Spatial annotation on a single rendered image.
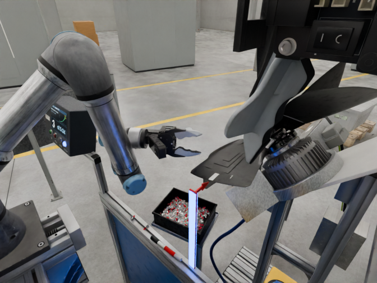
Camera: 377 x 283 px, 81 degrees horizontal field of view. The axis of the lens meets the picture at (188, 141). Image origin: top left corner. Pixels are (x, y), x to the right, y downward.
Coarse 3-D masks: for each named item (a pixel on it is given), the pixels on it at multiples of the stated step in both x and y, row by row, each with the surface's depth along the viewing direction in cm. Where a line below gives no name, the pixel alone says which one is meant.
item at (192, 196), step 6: (192, 198) 56; (192, 204) 57; (192, 210) 58; (192, 216) 59; (192, 222) 60; (192, 228) 61; (192, 234) 63; (192, 240) 64; (192, 246) 65; (192, 252) 67; (192, 258) 69; (192, 264) 70
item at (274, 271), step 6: (270, 270) 50; (276, 270) 50; (270, 276) 49; (276, 276) 49; (282, 276) 49; (288, 276) 49; (264, 282) 48; (270, 282) 48; (282, 282) 48; (288, 282) 48; (294, 282) 48
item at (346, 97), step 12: (300, 96) 53; (312, 96) 54; (324, 96) 55; (336, 96) 55; (348, 96) 55; (360, 96) 55; (372, 96) 55; (288, 108) 66; (300, 108) 65; (312, 108) 64; (324, 108) 63; (336, 108) 62; (348, 108) 61; (300, 120) 72; (312, 120) 70
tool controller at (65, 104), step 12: (60, 108) 87; (72, 108) 85; (84, 108) 88; (48, 120) 98; (60, 120) 88; (72, 120) 84; (84, 120) 87; (48, 132) 100; (60, 132) 90; (72, 132) 85; (84, 132) 89; (60, 144) 92; (72, 144) 87; (84, 144) 91; (72, 156) 89
